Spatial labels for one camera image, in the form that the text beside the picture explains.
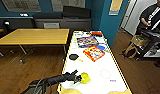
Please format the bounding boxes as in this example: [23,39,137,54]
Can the yellow plastic bowl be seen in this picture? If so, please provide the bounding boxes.
[79,72,92,85]

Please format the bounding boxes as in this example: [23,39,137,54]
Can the small yellow game piece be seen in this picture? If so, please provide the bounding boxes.
[77,58,84,63]

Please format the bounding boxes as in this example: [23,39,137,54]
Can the black bowl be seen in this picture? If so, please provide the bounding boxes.
[68,53,79,62]

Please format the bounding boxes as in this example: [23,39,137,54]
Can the white air hockey game table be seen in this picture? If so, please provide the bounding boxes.
[56,30,133,94]

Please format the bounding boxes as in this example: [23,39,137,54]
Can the colourful snack packets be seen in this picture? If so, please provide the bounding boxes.
[82,46,107,63]

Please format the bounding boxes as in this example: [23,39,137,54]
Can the blue plate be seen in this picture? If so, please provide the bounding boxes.
[95,44,107,52]

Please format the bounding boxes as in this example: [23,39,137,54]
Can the white paper item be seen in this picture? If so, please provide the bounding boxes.
[73,31,86,39]

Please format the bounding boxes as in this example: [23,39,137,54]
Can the white box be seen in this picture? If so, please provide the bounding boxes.
[95,35,108,45]

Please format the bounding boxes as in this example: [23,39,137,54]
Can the flat red box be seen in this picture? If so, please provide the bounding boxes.
[90,31,104,37]

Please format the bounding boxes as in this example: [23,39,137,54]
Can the grey sofa bench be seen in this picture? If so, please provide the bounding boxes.
[32,12,93,31]

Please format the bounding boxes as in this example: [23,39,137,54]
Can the white paper label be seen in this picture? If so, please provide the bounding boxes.
[42,22,61,30]

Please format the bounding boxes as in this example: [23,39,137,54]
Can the brown bag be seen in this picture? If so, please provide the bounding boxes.
[121,44,139,60]

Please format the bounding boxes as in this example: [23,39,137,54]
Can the long black case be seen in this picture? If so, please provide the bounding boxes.
[62,5,92,20]

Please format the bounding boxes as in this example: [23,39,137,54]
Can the cardboard box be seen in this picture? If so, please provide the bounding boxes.
[130,34,148,48]

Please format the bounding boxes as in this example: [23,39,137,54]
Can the interior glass window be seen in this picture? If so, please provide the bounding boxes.
[1,0,42,13]
[50,0,86,13]

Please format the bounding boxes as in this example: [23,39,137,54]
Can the dark sofa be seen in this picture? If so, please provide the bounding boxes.
[0,17,36,33]

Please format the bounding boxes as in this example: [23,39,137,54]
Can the black wheeled cart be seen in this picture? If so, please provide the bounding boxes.
[135,28,160,66]

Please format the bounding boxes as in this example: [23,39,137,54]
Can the white door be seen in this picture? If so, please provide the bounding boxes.
[123,0,144,35]

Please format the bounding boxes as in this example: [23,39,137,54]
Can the round black object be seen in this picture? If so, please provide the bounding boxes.
[4,20,11,29]

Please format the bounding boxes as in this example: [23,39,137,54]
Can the person in dark shirt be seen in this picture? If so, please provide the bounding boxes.
[139,2,160,36]

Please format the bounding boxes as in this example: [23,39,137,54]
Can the yellow wall poster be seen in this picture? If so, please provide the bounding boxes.
[108,0,124,17]

